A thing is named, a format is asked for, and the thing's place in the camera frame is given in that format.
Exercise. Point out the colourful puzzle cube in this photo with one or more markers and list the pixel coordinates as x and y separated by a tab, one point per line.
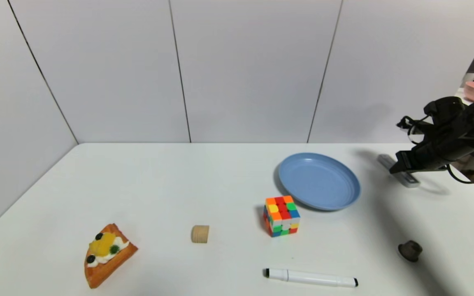
282	216

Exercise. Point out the dark grey round knob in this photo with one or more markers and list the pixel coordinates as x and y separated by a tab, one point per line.
410	250

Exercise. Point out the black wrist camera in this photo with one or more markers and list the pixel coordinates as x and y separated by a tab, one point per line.
444	109

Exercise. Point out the toy waffle slice with fruit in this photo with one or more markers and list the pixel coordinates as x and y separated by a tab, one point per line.
106	255

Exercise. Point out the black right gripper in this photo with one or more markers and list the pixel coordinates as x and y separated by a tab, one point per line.
403	161

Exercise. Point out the white marker with black cap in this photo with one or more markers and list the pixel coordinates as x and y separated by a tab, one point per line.
311	277

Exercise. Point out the blue plate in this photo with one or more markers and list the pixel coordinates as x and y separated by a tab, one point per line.
318	181

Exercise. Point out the small wooden cylinder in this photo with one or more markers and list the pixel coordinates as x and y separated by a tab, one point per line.
200	234

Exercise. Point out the silver metal bar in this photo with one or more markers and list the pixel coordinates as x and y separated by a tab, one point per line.
405	179

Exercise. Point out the white side table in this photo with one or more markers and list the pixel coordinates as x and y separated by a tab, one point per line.
461	95

